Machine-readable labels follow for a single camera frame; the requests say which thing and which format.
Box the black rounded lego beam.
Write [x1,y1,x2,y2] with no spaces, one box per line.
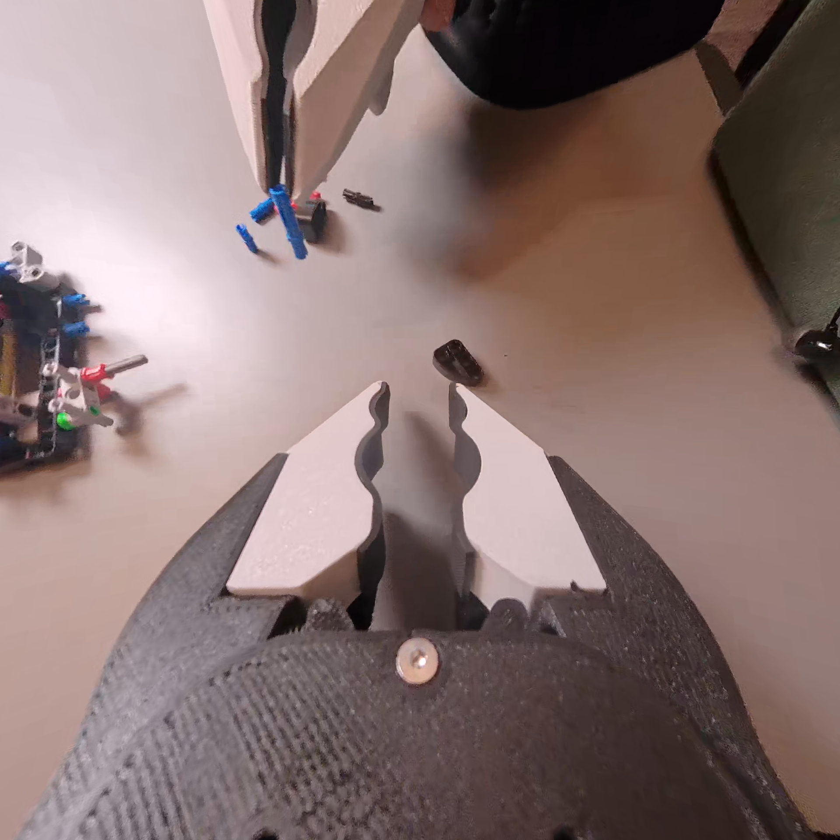
[432,339,485,386]

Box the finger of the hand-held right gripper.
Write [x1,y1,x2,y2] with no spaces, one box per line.
[202,0,294,194]
[283,0,424,203]

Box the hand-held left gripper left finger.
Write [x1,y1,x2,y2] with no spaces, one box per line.
[225,381,390,610]

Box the green sweatshirt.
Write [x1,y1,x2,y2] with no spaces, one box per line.
[710,0,840,401]

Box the black cable with round plug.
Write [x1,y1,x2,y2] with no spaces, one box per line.
[791,305,840,361]

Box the black curved lego piece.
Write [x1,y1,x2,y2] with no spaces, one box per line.
[298,199,329,245]

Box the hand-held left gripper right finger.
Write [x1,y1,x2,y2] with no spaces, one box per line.
[448,382,609,610]

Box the lego car chassis assembly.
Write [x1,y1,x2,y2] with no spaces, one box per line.
[0,239,150,475]

